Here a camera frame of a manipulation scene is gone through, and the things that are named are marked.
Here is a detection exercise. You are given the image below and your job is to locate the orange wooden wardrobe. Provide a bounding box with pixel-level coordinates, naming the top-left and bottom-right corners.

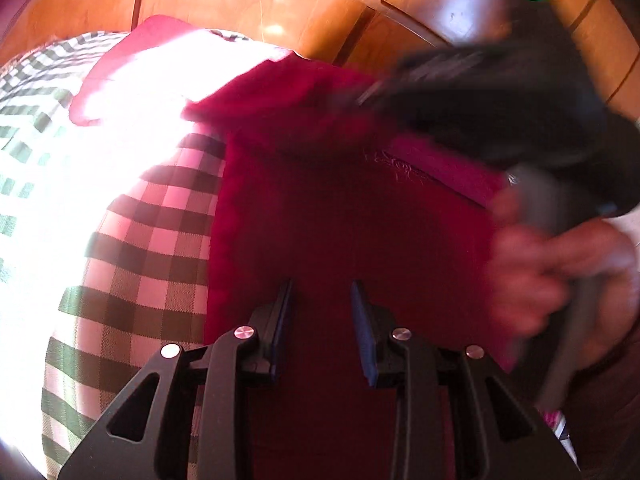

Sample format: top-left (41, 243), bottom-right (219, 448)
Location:
top-left (1, 0), bottom-right (639, 116)

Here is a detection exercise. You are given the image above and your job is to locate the person's right hand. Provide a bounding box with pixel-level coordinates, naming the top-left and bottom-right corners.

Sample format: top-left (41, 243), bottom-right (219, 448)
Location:
top-left (490, 188), bottom-right (639, 370)

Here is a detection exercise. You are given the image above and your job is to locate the green white checkered bedsheet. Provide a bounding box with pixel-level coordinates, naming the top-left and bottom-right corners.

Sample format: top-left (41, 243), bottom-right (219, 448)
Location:
top-left (0, 29), bottom-right (296, 480)

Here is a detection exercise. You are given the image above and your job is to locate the red cloth garment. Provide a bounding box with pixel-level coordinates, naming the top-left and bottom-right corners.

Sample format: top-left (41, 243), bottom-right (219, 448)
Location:
top-left (70, 15), bottom-right (513, 479)

